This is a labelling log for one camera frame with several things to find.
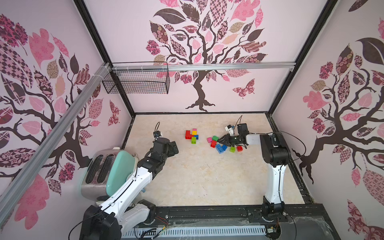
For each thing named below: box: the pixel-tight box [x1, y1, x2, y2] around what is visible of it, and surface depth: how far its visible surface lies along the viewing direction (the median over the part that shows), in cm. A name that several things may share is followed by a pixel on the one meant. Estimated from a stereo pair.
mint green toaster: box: [80, 149, 139, 206], surface depth 73 cm
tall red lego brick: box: [210, 140, 218, 149], surface depth 102 cm
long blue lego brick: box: [216, 144, 228, 154], surface depth 100 cm
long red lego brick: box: [185, 130, 194, 140], surface depth 108 cm
